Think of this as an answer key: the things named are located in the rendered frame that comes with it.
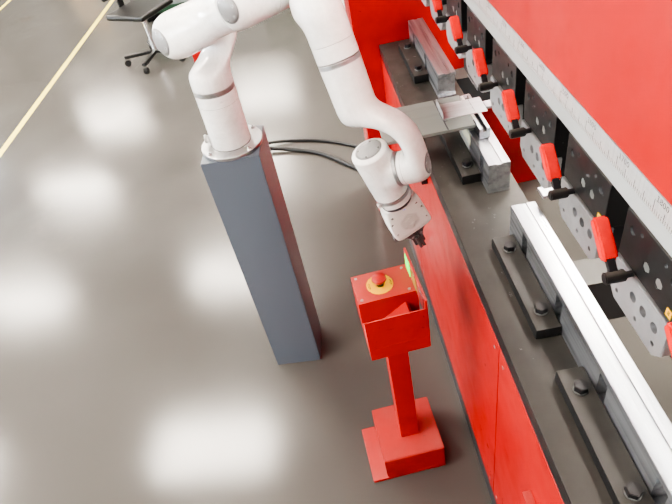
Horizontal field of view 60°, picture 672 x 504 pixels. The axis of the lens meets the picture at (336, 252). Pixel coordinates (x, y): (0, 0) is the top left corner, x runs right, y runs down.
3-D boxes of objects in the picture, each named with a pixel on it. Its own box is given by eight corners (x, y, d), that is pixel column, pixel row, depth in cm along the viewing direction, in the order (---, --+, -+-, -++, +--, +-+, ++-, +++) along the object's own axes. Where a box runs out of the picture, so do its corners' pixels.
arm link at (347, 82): (396, 34, 115) (438, 168, 129) (326, 56, 123) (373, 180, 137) (384, 48, 108) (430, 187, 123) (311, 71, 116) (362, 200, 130)
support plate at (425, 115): (374, 115, 177) (373, 112, 177) (458, 97, 177) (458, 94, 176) (384, 146, 164) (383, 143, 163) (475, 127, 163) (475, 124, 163)
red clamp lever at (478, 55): (470, 48, 127) (480, 89, 125) (489, 44, 127) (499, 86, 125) (469, 52, 129) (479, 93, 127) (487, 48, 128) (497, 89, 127)
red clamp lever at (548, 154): (538, 144, 97) (552, 199, 96) (562, 139, 97) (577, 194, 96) (535, 147, 99) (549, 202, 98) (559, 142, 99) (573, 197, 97)
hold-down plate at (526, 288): (491, 246, 144) (491, 237, 142) (512, 242, 144) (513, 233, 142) (535, 340, 122) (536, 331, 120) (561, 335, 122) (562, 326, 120)
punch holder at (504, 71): (489, 106, 135) (491, 38, 124) (525, 99, 135) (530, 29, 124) (511, 139, 124) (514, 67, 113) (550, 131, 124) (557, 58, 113)
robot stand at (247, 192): (278, 365, 238) (199, 164, 171) (280, 331, 251) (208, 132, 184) (321, 359, 236) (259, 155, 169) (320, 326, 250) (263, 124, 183)
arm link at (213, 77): (185, 92, 165) (154, 8, 149) (235, 65, 173) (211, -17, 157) (209, 103, 158) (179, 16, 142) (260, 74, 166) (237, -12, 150)
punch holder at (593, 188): (557, 210, 106) (566, 132, 95) (603, 201, 105) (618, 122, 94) (593, 266, 95) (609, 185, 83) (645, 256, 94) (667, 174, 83)
